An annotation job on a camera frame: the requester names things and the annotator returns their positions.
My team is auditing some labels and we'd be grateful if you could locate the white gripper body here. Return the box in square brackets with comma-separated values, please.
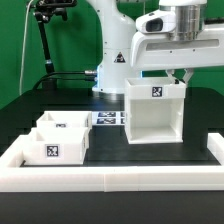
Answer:
[130, 27, 224, 71]

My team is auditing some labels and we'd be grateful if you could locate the white drawer tray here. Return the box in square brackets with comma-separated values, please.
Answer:
[36, 111, 92, 130]
[23, 128, 89, 165]

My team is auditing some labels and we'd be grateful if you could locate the white drawer cabinet box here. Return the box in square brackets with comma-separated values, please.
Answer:
[124, 77, 186, 144]

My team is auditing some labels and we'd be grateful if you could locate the white rear drawer tray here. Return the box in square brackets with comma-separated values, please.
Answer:
[36, 111, 92, 130]

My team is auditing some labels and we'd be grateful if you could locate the white U-shaped border frame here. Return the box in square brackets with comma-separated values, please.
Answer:
[0, 133, 224, 192]

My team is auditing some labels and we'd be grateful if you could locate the white marker tag plate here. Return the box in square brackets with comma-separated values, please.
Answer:
[92, 111, 125, 126]

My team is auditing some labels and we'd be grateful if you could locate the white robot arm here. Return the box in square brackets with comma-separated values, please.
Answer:
[86, 0, 224, 100]

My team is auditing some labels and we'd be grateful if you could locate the white hanging cable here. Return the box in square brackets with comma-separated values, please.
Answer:
[18, 0, 36, 96]

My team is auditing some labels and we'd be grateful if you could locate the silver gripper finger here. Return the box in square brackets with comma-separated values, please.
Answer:
[165, 69, 176, 84]
[182, 68, 194, 84]

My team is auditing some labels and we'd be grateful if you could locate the black camera stand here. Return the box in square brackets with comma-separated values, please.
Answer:
[34, 0, 77, 90]

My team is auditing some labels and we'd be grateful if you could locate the white front drawer tray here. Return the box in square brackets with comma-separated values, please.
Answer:
[23, 128, 89, 165]

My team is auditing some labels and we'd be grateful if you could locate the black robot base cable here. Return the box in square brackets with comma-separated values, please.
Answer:
[32, 69, 99, 91]

